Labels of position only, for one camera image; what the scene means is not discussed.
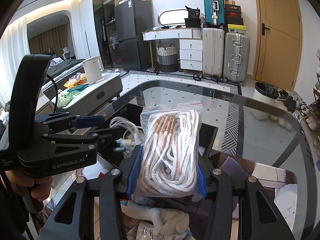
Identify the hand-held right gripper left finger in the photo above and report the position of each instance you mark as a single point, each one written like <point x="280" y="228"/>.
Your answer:
<point x="132" y="172"/>

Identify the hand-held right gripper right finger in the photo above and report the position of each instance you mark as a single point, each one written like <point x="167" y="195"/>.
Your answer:
<point x="202" y="182"/>

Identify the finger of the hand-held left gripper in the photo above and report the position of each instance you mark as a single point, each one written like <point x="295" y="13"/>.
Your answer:
<point x="87" y="121"/>
<point x="110" y="136"/>

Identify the black cardboard box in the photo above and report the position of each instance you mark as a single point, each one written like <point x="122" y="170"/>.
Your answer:
<point x="211" y="135"/>

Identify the white printed packet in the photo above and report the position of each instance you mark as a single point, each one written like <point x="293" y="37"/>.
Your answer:
<point x="178" y="237"/>
<point x="143" y="230"/>

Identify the person's left hand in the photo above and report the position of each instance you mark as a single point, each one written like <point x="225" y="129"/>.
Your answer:
<point x="40" y="187"/>

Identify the grey coffee table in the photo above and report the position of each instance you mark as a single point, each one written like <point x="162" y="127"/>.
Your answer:
<point x="100" y="92"/>

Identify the pile of snack packets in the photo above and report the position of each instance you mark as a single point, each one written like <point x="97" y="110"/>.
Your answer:
<point x="75" y="81"/>

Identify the white kettle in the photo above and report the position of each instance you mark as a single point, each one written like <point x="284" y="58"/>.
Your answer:
<point x="91" y="70"/>

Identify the white sheer curtain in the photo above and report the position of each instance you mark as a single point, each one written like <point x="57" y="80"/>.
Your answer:
<point x="12" y="55"/>

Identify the bed with dark bedding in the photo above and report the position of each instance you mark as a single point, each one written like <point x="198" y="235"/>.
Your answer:
<point x="65" y="67"/>

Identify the printed desk mat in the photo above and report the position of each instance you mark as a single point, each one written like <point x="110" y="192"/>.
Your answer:
<point x="262" y="177"/>

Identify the white office chair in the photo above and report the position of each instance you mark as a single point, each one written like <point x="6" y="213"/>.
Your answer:
<point x="68" y="53"/>

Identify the brown curtain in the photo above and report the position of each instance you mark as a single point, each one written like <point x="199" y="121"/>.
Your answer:
<point x="50" y="40"/>

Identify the woven basket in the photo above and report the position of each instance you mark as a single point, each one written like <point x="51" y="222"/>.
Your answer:
<point x="167" y="60"/>

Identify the trash bin black liner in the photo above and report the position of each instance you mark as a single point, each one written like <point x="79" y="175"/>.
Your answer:
<point x="262" y="105"/>

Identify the dark refrigerator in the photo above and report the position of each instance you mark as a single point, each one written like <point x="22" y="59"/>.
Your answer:
<point x="132" y="30"/>

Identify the glass door wardrobe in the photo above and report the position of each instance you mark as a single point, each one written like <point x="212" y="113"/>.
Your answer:
<point x="105" y="10"/>

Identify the white dressing table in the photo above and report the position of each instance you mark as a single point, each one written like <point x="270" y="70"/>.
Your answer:
<point x="191" y="55"/>

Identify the loose shoes group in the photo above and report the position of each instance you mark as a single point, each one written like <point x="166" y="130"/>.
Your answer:
<point x="292" y="102"/>

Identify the silver suitcase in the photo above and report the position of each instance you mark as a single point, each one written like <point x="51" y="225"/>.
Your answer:
<point x="236" y="57"/>

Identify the white suitcase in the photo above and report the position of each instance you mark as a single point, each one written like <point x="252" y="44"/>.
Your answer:
<point x="212" y="52"/>

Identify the oval mirror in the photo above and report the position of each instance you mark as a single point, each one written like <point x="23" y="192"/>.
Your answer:
<point x="172" y="17"/>

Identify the black tote bag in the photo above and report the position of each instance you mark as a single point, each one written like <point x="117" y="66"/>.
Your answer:
<point x="192" y="21"/>

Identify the wooden door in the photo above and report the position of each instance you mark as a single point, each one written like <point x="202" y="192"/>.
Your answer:
<point x="277" y="55"/>

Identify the plain black shoebox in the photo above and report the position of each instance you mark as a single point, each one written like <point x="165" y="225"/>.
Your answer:
<point x="235" y="21"/>

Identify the teal suitcase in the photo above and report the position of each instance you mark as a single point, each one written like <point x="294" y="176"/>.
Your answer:
<point x="212" y="7"/>

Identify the black shoebox red logo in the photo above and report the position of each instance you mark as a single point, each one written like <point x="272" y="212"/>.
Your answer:
<point x="233" y="14"/>

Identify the black shoebox white logo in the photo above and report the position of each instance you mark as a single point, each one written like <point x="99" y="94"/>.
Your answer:
<point x="233" y="8"/>

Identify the brown shoebox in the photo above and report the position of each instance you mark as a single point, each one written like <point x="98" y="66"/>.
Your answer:
<point x="230" y="2"/>

